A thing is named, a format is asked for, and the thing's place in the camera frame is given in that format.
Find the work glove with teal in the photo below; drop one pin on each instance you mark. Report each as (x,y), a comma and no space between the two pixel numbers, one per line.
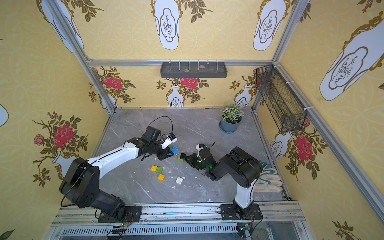
(269,180)

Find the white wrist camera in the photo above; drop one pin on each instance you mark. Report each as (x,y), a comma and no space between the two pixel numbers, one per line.
(199,147)
(171,138)

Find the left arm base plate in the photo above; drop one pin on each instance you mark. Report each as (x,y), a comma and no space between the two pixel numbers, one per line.
(130,214)

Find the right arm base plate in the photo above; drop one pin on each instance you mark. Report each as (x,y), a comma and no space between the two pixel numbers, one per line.
(233,212)

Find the aluminium front rail frame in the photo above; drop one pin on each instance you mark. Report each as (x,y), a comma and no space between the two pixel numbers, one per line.
(281,220)

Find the black wire mesh basket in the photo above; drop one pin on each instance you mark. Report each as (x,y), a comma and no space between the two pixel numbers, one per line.
(285,108)

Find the white lego brick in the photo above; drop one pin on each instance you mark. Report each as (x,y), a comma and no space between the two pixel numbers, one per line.
(179,180)

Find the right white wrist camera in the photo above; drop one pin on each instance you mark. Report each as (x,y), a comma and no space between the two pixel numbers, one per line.
(199,147)

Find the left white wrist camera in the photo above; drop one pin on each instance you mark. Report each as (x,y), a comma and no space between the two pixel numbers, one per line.
(171,138)

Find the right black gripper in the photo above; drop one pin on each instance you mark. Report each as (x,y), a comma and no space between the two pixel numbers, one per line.
(191,158)

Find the potted plant blue pot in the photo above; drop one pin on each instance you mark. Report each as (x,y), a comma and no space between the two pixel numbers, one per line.
(232,115)

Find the blue long lego brick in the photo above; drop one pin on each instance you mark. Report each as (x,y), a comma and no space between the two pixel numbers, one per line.
(174,150)

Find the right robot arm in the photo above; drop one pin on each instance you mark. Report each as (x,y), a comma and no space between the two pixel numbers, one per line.
(241,166)

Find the grey wall shelf tray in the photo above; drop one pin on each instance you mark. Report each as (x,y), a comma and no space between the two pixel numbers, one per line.
(193,69)

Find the yellow lego brick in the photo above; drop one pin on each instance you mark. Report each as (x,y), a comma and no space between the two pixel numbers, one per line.
(154,168)
(161,177)

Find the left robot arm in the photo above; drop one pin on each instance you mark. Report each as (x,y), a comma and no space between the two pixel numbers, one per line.
(81,184)

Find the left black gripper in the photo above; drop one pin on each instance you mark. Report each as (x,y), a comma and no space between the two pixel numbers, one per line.
(162,148)

